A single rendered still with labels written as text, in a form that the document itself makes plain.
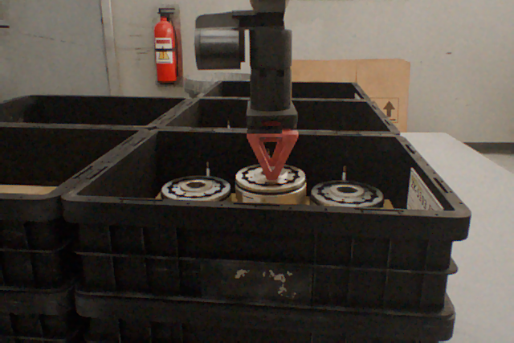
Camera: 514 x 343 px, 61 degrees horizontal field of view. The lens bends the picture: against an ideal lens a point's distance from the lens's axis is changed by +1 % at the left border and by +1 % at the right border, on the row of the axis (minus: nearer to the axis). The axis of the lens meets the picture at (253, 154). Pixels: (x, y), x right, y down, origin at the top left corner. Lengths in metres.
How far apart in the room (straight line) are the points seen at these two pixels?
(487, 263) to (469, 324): 0.19
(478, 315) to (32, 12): 3.75
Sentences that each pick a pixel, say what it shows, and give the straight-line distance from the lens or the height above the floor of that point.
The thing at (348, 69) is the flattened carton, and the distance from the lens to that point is 3.56.
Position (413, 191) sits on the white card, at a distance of 0.58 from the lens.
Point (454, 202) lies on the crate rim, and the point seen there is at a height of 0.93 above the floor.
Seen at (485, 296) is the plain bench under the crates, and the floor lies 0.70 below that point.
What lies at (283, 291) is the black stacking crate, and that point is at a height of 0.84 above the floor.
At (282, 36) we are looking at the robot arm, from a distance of 0.57.
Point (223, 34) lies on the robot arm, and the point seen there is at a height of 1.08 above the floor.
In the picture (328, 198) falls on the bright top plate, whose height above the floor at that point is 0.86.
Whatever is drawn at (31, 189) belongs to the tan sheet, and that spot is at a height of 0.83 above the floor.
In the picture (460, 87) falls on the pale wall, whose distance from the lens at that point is 4.01.
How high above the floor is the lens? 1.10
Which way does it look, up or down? 17 degrees down
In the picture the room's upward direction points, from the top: straight up
